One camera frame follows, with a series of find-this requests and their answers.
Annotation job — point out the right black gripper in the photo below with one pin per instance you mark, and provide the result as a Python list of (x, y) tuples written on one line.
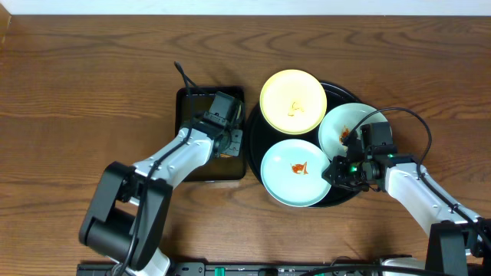
[(337, 173)]

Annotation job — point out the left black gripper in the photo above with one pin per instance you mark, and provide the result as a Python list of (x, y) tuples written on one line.
[(232, 143)]

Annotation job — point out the light blue plate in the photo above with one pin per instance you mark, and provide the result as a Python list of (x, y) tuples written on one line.
[(291, 172), (337, 124)]

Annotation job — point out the light blue front plate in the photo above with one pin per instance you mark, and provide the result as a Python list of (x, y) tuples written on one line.
[(291, 172)]

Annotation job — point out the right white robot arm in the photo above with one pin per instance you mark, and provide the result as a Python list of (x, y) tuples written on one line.
[(459, 238)]

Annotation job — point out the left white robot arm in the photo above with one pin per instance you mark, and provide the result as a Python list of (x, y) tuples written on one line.
[(126, 216)]

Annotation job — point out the round black serving tray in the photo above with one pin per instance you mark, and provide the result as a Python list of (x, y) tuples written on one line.
[(260, 136)]

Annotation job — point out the black rectangular water tray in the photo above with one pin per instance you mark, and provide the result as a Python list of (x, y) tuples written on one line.
[(216, 169)]

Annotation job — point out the yellow plate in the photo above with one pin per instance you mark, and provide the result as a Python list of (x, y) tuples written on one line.
[(293, 102)]

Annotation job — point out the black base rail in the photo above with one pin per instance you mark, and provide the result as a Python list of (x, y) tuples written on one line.
[(200, 269)]

